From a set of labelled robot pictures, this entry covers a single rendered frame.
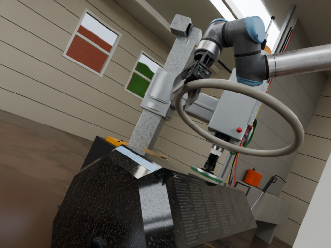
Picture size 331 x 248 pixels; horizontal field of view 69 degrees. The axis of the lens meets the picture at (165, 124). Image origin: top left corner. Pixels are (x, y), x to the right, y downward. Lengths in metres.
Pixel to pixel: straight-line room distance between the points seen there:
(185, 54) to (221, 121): 1.00
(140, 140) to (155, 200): 1.21
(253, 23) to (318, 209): 0.67
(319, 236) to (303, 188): 6.08
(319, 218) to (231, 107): 1.27
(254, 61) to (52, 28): 6.56
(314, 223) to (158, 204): 0.80
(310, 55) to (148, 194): 0.79
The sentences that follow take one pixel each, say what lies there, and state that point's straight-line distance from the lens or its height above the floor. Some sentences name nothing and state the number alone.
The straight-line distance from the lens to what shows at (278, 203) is 4.78.
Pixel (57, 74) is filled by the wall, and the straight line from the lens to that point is 7.17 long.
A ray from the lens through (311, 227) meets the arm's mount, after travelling 0.32.
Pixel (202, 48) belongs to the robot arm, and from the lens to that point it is 0.90.
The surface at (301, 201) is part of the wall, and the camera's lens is 6.37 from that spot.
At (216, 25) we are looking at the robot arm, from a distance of 0.97.
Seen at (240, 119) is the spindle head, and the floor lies 1.27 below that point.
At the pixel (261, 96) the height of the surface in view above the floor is 1.20.
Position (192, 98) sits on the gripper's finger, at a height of 1.14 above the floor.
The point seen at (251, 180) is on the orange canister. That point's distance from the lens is 4.71.
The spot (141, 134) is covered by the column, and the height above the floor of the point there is 0.93.
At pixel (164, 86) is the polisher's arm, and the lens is 2.17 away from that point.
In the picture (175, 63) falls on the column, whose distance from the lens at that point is 2.31.
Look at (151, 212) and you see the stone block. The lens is 1.05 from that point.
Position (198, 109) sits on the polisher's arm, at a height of 1.34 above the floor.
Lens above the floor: 0.97
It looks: 3 degrees up
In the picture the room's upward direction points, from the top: 24 degrees clockwise
